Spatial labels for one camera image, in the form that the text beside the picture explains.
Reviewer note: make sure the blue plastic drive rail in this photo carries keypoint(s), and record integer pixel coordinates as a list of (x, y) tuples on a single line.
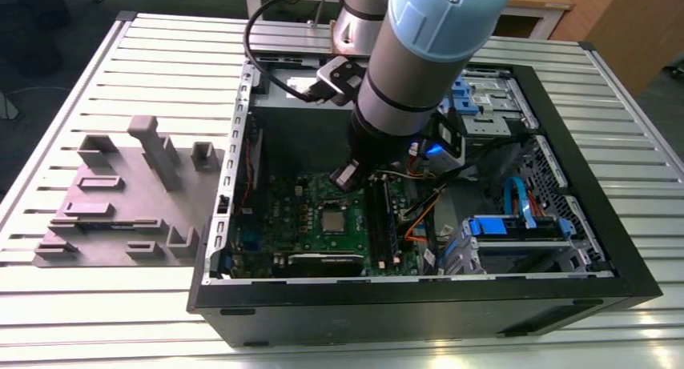
[(449, 257)]

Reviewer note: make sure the black chair base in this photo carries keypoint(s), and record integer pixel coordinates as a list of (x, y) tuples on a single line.
[(676, 69)]

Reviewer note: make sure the black RAM slot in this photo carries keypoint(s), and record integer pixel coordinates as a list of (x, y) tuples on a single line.
[(382, 221), (395, 221), (388, 221), (375, 221)]

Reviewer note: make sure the CPU socket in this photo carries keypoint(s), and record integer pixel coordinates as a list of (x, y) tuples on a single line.
[(334, 233)]

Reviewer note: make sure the silver drive cage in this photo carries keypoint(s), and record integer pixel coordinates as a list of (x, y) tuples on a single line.
[(497, 125)]

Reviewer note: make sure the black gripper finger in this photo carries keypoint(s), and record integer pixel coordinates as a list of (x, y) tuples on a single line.
[(350, 179)]

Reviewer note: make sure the green motherboard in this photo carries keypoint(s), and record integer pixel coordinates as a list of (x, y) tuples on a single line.
[(283, 225)]

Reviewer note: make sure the black table corner cap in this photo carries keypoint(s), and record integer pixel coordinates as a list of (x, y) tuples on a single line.
[(125, 17), (586, 46)]

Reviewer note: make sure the black graphics card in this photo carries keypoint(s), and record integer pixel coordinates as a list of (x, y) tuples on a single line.
[(320, 265)]

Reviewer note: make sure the grey parts rack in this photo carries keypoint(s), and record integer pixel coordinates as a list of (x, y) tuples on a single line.
[(139, 209)]

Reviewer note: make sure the white power supply label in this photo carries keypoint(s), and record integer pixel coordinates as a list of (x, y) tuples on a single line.
[(296, 83)]

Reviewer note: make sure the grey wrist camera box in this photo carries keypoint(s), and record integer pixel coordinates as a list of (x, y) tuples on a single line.
[(342, 75)]

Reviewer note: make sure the silver CPU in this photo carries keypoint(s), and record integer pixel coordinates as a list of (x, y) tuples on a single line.
[(334, 219)]

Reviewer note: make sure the wooden desk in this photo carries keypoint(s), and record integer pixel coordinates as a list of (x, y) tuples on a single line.
[(534, 2)]

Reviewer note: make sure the blue plastic disk carrier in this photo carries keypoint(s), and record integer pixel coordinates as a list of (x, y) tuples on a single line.
[(465, 105)]

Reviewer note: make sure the blue motherboard connector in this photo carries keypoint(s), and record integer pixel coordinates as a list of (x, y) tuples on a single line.
[(251, 241)]

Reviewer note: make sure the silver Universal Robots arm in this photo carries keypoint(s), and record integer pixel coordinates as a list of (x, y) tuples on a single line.
[(416, 65)]

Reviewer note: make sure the black PC case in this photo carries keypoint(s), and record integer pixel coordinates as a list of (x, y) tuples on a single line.
[(427, 309)]

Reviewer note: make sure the wooden cabinet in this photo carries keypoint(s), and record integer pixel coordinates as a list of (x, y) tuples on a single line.
[(630, 33)]

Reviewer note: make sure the hard disk in blue carrier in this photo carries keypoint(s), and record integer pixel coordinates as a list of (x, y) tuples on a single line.
[(489, 227)]

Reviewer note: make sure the silver disk bay cage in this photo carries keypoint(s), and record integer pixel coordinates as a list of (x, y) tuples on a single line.
[(529, 247)]

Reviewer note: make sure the white four-pin connector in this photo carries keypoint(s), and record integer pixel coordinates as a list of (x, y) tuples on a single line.
[(298, 189)]

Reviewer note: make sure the black office chair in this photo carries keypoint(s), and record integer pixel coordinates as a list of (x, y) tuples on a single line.
[(37, 25)]

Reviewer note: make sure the grey power supply unit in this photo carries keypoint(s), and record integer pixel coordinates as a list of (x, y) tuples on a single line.
[(299, 137)]

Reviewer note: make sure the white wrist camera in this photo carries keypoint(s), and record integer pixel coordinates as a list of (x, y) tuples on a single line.
[(451, 145)]

